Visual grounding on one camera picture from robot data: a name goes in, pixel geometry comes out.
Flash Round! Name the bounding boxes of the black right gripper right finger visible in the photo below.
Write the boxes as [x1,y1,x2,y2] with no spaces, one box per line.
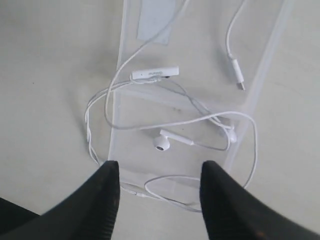
[199,160,320,240]

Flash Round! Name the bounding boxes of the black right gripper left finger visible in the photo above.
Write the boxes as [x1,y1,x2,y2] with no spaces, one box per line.
[0,160,120,240]

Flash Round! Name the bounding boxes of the white wired earphones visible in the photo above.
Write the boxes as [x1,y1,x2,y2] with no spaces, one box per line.
[83,0,258,213]

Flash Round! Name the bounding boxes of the clear plastic storage case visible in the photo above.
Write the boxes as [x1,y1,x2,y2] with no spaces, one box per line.
[109,0,294,200]

